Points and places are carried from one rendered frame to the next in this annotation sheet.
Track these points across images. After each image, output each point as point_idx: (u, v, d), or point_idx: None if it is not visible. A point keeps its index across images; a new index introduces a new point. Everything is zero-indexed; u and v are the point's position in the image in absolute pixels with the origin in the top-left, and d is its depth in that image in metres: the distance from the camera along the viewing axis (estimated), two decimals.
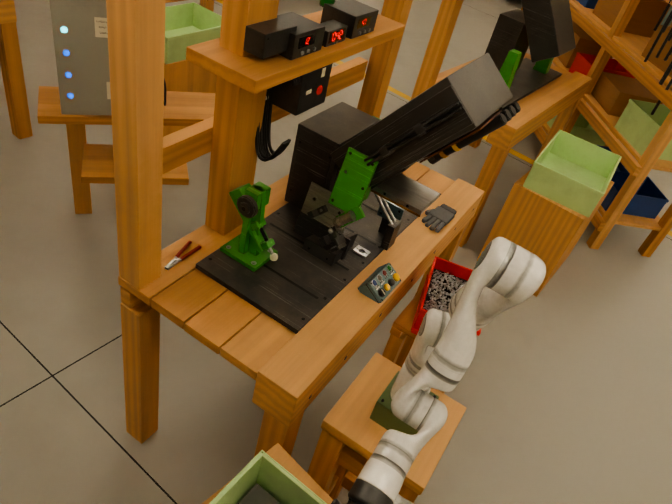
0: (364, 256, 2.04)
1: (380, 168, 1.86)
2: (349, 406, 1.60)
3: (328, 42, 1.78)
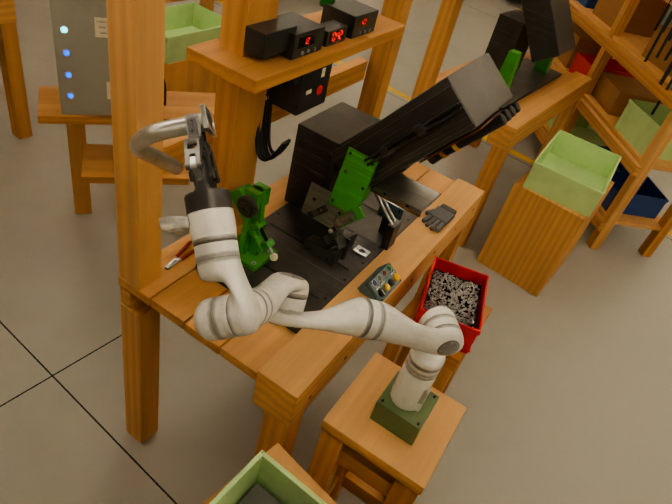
0: (364, 256, 2.04)
1: (380, 168, 1.86)
2: (349, 406, 1.60)
3: (328, 42, 1.78)
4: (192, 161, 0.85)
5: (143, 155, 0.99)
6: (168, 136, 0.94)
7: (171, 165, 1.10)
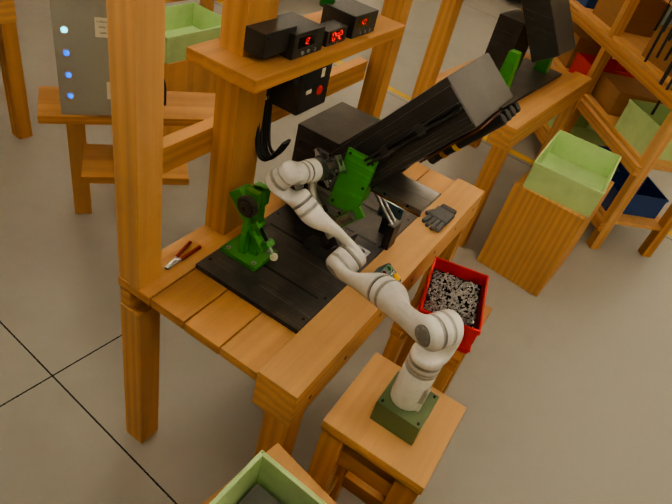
0: (364, 256, 2.04)
1: (380, 168, 1.86)
2: (349, 406, 1.60)
3: (328, 42, 1.78)
4: (316, 148, 1.82)
5: (311, 193, 1.94)
6: None
7: None
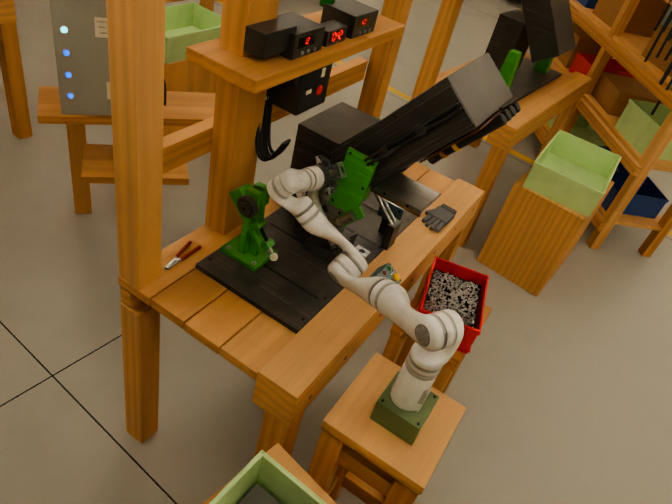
0: (364, 256, 2.04)
1: (380, 168, 1.86)
2: (349, 406, 1.60)
3: (328, 42, 1.78)
4: (318, 156, 1.82)
5: (313, 201, 1.95)
6: None
7: None
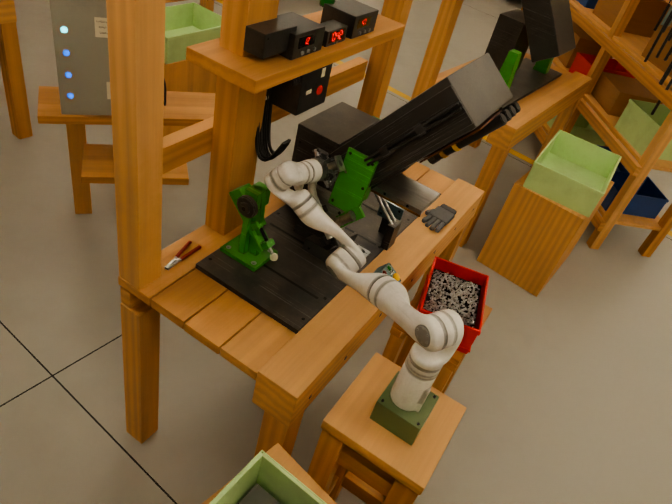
0: (364, 256, 2.04)
1: (380, 168, 1.86)
2: (349, 406, 1.60)
3: (328, 42, 1.78)
4: (316, 149, 1.82)
5: (311, 194, 1.95)
6: None
7: None
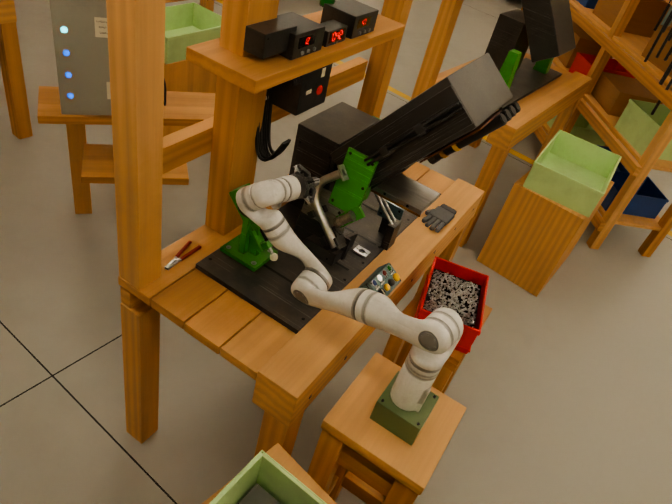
0: (364, 256, 2.04)
1: (380, 168, 1.86)
2: (349, 406, 1.60)
3: (328, 42, 1.78)
4: (297, 165, 1.70)
5: (314, 203, 1.95)
6: (325, 183, 1.92)
7: (330, 232, 1.95)
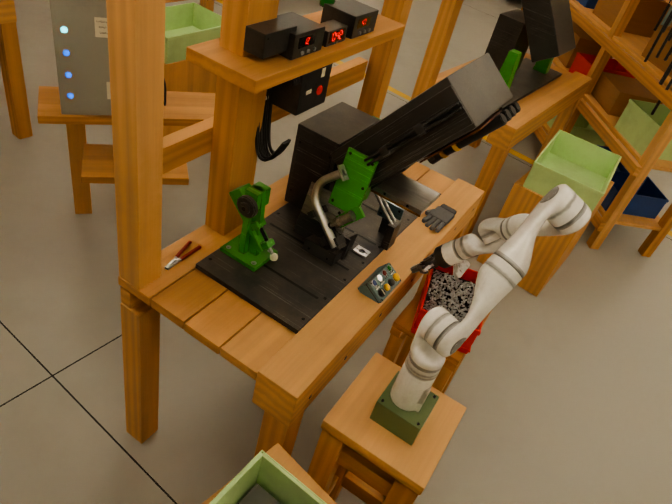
0: (364, 256, 2.04)
1: (380, 168, 1.86)
2: (349, 406, 1.60)
3: (328, 42, 1.78)
4: (423, 270, 1.80)
5: (314, 203, 1.95)
6: (325, 183, 1.92)
7: (330, 232, 1.95)
